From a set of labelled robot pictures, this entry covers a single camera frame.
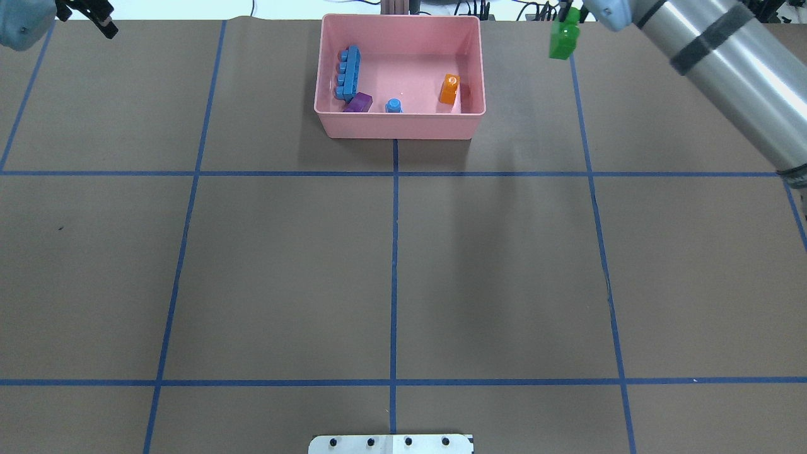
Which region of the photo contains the small blue toy block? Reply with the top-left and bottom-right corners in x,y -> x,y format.
385,98 -> 403,114

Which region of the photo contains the long blue toy block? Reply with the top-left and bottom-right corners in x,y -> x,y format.
334,44 -> 361,103

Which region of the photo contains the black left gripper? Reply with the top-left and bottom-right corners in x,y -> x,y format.
55,0 -> 119,40

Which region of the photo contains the orange toy block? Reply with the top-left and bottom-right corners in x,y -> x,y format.
438,74 -> 461,105

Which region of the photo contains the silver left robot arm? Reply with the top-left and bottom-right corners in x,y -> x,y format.
1,1 -> 119,52

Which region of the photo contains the purple toy block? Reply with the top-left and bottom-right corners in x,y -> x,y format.
343,92 -> 374,113

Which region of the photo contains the green toy block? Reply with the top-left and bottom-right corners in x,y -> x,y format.
549,5 -> 580,61

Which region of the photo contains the white metal mount base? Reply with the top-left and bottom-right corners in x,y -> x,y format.
308,434 -> 475,453

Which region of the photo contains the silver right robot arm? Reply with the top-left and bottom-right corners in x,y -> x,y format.
571,1 -> 805,190

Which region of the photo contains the pink plastic box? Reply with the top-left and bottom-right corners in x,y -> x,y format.
313,14 -> 486,140

